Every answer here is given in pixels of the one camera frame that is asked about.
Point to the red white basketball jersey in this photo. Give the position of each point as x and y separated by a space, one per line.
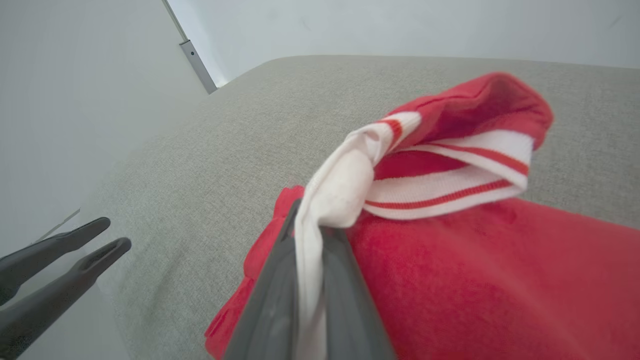
500 280

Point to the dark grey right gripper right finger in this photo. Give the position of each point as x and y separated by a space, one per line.
350 320

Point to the grey metal wall strip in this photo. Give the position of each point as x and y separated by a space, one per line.
197 65

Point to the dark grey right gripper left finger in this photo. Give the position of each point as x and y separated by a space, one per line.
270 310

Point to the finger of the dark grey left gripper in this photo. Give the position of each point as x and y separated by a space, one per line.
30 260
40 310

